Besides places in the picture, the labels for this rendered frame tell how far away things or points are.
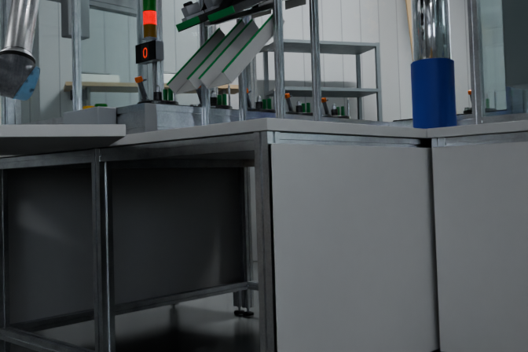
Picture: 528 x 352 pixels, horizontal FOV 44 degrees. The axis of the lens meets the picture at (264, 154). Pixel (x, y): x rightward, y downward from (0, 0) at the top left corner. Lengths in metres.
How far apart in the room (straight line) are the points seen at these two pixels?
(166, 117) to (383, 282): 0.82
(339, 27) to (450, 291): 4.52
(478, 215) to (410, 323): 0.38
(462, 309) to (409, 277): 0.19
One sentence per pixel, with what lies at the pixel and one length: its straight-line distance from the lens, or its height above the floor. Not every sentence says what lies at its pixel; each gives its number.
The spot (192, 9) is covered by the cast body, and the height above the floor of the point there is 1.25.
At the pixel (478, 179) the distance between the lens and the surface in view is 2.05.
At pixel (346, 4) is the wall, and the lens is 6.48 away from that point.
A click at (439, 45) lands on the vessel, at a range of 2.47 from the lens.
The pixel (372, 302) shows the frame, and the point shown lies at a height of 0.37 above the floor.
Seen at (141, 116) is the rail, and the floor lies 0.92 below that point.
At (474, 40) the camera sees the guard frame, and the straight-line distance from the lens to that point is 2.20.
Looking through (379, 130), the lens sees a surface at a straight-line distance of 1.91.
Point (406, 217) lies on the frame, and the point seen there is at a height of 0.59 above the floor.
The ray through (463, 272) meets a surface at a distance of 2.10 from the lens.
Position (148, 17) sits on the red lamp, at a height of 1.33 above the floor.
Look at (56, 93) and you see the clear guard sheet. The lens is 3.61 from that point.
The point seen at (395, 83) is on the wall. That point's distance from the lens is 6.57.
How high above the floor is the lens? 0.71
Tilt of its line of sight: 2 degrees up
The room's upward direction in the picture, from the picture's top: 2 degrees counter-clockwise
